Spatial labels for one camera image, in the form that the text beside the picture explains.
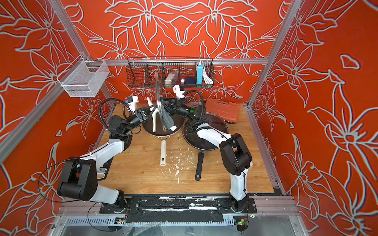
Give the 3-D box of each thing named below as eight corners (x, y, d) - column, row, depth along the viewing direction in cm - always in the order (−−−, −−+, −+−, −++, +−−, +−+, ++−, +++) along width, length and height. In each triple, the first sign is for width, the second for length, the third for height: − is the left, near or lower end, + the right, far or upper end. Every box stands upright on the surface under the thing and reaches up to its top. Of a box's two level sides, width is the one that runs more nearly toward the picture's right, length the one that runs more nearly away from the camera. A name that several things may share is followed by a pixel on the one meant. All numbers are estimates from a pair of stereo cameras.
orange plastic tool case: (201, 116, 112) (201, 112, 109) (207, 100, 123) (207, 96, 120) (236, 124, 107) (237, 120, 103) (238, 107, 118) (240, 103, 115)
